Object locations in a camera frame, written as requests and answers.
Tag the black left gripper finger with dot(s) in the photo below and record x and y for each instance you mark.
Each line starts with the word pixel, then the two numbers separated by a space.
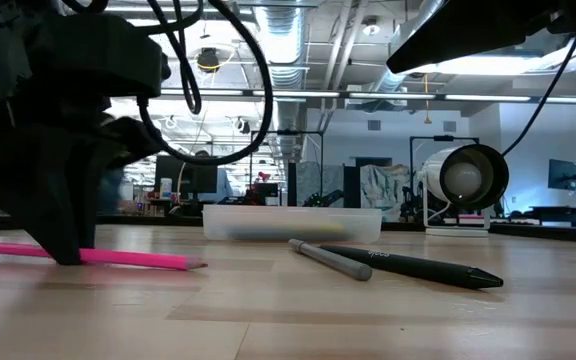
pixel 63 200

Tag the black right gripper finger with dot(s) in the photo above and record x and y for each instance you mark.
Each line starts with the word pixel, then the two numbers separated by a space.
pixel 468 35

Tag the pink pencil blue end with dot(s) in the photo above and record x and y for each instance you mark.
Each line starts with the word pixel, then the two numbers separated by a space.
pixel 143 260

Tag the clear box with orange lid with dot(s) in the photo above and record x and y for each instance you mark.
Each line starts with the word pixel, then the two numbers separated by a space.
pixel 293 217

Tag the black pen white print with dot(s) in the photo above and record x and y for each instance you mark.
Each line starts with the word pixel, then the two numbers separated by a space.
pixel 418 267

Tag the white bottle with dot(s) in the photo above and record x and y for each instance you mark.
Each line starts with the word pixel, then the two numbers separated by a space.
pixel 166 189

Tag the black monitor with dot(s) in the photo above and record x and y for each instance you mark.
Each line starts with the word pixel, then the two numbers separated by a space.
pixel 178 175

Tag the LED light strip bar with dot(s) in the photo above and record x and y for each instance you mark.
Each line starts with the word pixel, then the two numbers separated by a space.
pixel 343 95

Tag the white spot lamp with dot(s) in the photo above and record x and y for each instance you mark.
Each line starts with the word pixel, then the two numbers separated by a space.
pixel 463 177

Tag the person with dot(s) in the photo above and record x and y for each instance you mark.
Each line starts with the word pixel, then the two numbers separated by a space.
pixel 223 185

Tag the grey-white crumpled tarp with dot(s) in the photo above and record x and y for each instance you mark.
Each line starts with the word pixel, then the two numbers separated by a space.
pixel 383 185

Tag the black aluminium table frame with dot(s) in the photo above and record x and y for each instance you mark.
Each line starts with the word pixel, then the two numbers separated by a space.
pixel 143 219

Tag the black overhead camera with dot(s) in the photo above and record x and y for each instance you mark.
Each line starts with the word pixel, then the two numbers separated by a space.
pixel 208 57

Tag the silver ceiling duct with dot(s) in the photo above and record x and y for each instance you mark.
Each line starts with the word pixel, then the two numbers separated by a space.
pixel 280 35

